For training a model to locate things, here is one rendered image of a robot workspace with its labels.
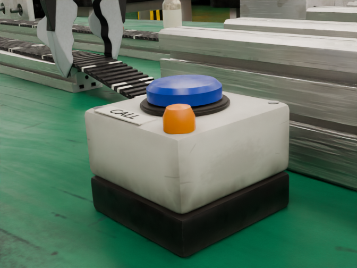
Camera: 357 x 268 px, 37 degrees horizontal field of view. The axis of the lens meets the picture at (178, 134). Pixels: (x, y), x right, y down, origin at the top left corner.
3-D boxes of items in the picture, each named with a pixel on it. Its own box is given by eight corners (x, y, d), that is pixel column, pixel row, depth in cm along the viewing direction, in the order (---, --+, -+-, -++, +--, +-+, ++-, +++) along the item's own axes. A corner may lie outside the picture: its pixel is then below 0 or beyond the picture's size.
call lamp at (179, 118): (156, 129, 24) (154, 104, 24) (180, 122, 25) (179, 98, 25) (177, 136, 23) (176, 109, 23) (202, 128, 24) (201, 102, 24)
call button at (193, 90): (133, 117, 29) (130, 81, 28) (188, 103, 31) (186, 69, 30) (181, 132, 26) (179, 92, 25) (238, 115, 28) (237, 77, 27)
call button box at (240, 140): (91, 209, 30) (80, 103, 29) (212, 164, 36) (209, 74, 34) (183, 261, 25) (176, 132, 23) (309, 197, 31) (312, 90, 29)
